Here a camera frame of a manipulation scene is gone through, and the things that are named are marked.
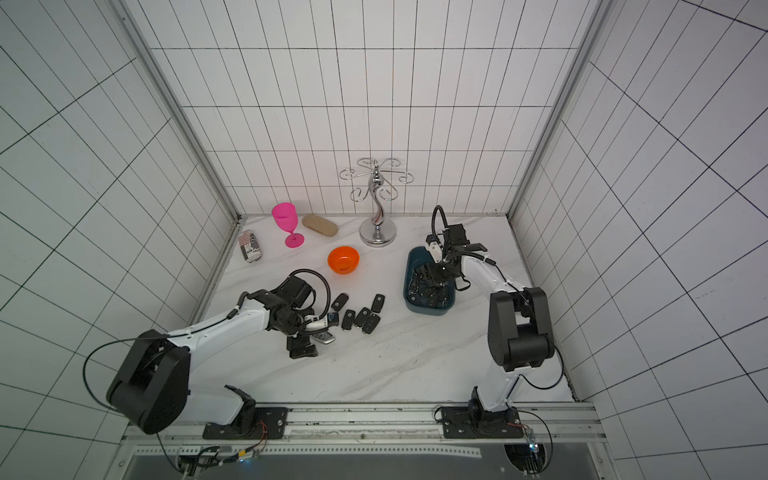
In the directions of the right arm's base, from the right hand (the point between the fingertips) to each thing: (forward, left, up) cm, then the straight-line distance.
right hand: (437, 268), depth 95 cm
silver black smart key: (-23, +34, -5) cm, 41 cm away
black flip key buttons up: (-17, +21, -6) cm, 28 cm away
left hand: (-25, +39, -4) cm, 46 cm away
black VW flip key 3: (-15, +23, -6) cm, 29 cm away
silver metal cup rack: (+20, +22, -6) cm, 30 cm away
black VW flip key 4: (-10, +19, -7) cm, 22 cm away
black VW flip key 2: (-16, +28, -7) cm, 33 cm away
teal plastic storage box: (-8, +4, -6) cm, 11 cm away
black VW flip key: (-11, +31, -6) cm, 33 cm away
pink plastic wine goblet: (+12, +52, +9) cm, 54 cm away
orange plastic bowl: (+4, +32, -4) cm, 33 cm away
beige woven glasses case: (+21, +44, -4) cm, 49 cm away
